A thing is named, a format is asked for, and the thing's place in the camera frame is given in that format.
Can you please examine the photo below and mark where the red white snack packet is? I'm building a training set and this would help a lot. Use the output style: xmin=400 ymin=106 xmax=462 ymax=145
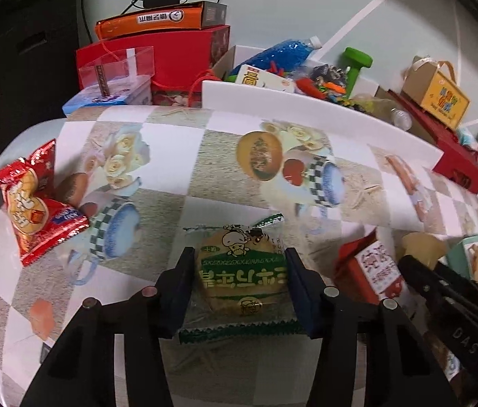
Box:
xmin=334 ymin=228 xmax=406 ymax=307

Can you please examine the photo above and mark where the flat red box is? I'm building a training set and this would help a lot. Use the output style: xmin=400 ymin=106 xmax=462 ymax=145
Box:
xmin=386 ymin=88 xmax=478 ymax=195

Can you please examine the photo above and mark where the red floral gift bag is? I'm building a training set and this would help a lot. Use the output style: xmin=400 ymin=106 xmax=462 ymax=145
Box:
xmin=151 ymin=70 xmax=223 ymax=109

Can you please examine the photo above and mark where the blue tissue pack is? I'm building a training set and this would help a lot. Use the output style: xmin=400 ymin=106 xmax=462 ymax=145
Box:
xmin=61 ymin=78 xmax=153 ymax=116

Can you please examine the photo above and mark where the clear green-edged biscuit packet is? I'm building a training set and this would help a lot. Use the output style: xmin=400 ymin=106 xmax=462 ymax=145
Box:
xmin=177 ymin=211 xmax=304 ymax=346

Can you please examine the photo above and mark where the green dumbbell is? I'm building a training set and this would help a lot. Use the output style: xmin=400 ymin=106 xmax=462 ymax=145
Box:
xmin=341 ymin=46 xmax=374 ymax=99

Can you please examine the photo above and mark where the orange carton box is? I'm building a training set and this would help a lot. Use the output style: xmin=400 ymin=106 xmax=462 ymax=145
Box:
xmin=94 ymin=1 xmax=228 ymax=41

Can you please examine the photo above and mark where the large red gift box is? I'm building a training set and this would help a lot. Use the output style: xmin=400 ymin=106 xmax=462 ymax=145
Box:
xmin=75 ymin=24 xmax=232 ymax=108

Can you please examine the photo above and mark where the black cabinet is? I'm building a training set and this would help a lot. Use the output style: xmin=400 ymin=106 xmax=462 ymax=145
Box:
xmin=0 ymin=0 xmax=84 ymax=140

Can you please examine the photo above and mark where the yellow pudding cup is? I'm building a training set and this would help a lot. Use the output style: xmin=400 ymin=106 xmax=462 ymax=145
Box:
xmin=401 ymin=231 xmax=450 ymax=270

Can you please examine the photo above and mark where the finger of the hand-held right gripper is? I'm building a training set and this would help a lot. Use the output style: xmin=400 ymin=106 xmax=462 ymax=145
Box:
xmin=399 ymin=254 xmax=478 ymax=327

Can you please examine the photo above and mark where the white yellow carton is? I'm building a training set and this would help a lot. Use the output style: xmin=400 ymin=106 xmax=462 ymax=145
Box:
xmin=234 ymin=63 xmax=297 ymax=94

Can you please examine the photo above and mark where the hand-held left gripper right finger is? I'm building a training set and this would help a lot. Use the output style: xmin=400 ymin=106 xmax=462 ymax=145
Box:
xmin=283 ymin=247 xmax=462 ymax=407

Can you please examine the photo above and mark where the black power adapter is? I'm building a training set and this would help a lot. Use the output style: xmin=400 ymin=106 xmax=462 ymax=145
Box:
xmin=143 ymin=0 xmax=183 ymax=10

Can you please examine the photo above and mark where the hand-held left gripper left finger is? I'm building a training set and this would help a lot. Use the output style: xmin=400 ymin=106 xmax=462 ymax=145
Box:
xmin=19 ymin=246 xmax=197 ymax=407

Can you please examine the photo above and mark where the tan gift box with handle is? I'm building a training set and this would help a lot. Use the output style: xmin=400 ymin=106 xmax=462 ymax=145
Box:
xmin=400 ymin=55 xmax=472 ymax=131

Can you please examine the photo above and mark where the printed checkered tablecloth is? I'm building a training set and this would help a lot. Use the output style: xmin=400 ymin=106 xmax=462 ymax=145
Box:
xmin=0 ymin=105 xmax=478 ymax=407

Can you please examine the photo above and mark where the clear plastic box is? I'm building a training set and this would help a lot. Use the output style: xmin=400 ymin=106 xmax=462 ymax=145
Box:
xmin=77 ymin=45 xmax=157 ymax=95

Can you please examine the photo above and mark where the colourful candy bag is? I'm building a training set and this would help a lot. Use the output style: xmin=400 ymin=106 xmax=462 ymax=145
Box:
xmin=306 ymin=63 xmax=351 ymax=103

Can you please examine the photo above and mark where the clear plastic bottle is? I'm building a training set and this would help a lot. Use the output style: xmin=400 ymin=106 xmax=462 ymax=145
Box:
xmin=361 ymin=97 xmax=413 ymax=131

